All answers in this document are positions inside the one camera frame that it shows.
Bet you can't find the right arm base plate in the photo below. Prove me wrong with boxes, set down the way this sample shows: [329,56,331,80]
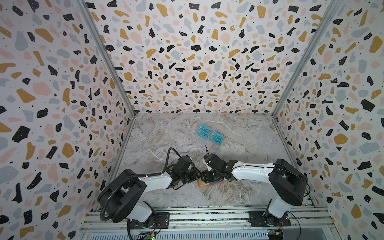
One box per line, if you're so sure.
[248,210,291,227]

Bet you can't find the aluminium corner post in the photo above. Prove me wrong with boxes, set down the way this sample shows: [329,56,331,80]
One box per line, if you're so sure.
[272,0,344,119]
[76,0,135,118]

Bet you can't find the black corrugated cable conduit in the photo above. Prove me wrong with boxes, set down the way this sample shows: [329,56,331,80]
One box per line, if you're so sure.
[99,146,184,222]

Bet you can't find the aluminium right corner post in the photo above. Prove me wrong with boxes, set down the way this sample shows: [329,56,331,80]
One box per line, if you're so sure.
[272,0,344,119]

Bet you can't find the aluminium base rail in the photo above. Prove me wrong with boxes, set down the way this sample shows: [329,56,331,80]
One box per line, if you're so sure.
[80,206,341,240]

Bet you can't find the clear acrylic card display stand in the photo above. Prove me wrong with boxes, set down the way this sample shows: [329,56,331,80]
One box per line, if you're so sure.
[195,124,226,155]

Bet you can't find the orange card wallet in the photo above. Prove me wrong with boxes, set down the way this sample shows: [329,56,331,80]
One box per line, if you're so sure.
[197,180,222,188]

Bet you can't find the teal vip card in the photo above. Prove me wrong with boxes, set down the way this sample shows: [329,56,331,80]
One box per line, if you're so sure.
[210,131,225,146]
[197,124,212,140]

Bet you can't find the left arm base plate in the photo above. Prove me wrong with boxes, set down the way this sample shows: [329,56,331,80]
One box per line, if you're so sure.
[129,212,170,230]

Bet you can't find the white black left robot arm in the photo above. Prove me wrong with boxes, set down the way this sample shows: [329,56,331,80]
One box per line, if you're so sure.
[97,156,201,229]

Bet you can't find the teal VIP card left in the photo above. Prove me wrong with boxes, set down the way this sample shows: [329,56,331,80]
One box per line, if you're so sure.
[197,124,212,140]

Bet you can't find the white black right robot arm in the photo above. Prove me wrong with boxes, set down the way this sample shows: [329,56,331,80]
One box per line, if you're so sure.
[201,154,308,219]

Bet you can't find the aluminium left corner post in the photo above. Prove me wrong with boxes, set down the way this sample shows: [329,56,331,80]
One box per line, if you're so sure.
[76,0,135,118]

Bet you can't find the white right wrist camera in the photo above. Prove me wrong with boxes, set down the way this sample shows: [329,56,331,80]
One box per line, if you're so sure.
[203,155,210,169]

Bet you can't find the teal VIP card right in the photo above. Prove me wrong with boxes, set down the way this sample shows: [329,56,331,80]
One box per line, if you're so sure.
[210,131,225,146]

